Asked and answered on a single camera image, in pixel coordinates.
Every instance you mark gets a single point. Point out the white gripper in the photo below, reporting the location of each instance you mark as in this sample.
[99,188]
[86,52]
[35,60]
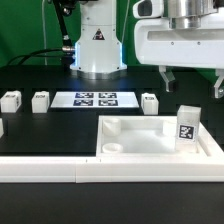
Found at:
[182,33]

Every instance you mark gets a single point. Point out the white square table top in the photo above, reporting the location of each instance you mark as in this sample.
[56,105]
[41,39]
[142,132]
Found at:
[148,136]

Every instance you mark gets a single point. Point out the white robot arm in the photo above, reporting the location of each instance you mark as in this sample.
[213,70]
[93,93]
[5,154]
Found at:
[98,52]

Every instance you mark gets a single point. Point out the white sheet with AprilTags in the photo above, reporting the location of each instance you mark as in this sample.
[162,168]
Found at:
[95,100]

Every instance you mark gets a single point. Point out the white part at left edge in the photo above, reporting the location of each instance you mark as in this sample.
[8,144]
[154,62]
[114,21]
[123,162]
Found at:
[1,128]

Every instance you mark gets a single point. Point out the white U-shaped obstacle fence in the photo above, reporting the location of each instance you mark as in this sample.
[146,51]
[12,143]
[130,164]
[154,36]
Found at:
[111,169]

